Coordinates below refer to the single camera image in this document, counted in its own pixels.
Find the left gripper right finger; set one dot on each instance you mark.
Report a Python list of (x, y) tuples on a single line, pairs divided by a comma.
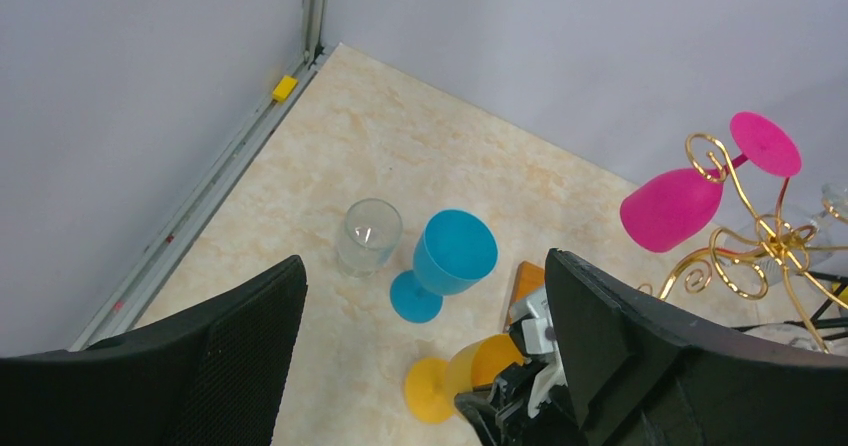
[(640, 371)]

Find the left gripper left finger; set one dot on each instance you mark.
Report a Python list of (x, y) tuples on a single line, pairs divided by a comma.
[(212, 374)]

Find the yellow wine glass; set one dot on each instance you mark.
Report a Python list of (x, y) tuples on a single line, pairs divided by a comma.
[(432, 383)]

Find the clear wine glass front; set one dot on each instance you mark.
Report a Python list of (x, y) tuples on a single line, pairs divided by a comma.
[(370, 232)]

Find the clear wine glass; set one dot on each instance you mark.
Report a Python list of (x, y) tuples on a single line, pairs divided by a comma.
[(808, 343), (370, 232), (791, 241)]

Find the blue wine glass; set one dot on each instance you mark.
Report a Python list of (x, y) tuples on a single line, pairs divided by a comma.
[(455, 251)]

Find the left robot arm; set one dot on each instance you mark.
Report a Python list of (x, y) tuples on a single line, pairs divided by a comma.
[(523, 377)]

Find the wooden rack base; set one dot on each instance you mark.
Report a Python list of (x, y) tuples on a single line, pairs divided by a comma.
[(529, 277)]

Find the pink wine glass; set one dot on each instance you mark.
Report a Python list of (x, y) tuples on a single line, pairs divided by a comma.
[(675, 205)]

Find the clear wine glass right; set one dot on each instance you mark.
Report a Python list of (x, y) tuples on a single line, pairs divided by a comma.
[(808, 343)]

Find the clear wine glass back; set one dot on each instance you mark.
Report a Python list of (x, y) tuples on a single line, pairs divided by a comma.
[(791, 241)]

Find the yellow block left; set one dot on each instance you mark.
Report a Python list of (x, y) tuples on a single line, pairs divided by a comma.
[(284, 88)]

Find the gold wire glass rack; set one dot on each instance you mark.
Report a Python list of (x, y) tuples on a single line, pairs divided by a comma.
[(738, 260)]

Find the aluminium frame post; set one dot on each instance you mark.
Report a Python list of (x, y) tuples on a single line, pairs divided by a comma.
[(312, 23)]

